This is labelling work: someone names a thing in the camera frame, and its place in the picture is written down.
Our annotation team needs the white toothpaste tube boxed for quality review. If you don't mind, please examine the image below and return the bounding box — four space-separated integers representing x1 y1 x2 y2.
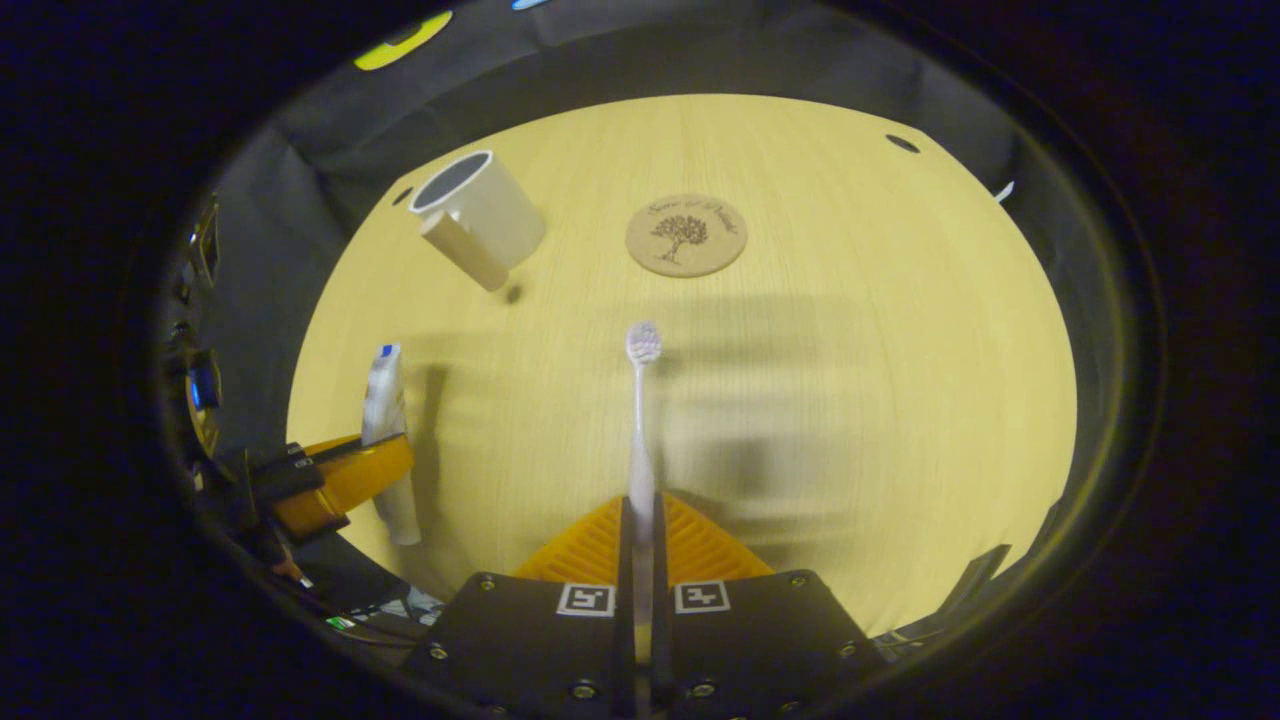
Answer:
360 343 423 547

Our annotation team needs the round cork coaster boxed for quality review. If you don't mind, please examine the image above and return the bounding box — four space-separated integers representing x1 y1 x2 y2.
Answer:
626 193 749 278

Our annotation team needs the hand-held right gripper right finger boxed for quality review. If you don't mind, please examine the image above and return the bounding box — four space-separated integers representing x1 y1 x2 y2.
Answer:
650 490 891 720

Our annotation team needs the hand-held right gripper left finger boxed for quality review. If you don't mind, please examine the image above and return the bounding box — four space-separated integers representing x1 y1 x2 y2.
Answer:
400 495 638 720

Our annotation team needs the black backdrop cloth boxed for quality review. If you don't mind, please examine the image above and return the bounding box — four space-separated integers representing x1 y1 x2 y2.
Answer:
165 0 1121 641

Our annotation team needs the white cup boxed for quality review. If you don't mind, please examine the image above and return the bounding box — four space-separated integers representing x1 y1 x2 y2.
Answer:
408 150 548 293

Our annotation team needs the white toothbrush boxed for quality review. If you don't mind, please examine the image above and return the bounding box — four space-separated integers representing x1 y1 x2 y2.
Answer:
624 320 664 663

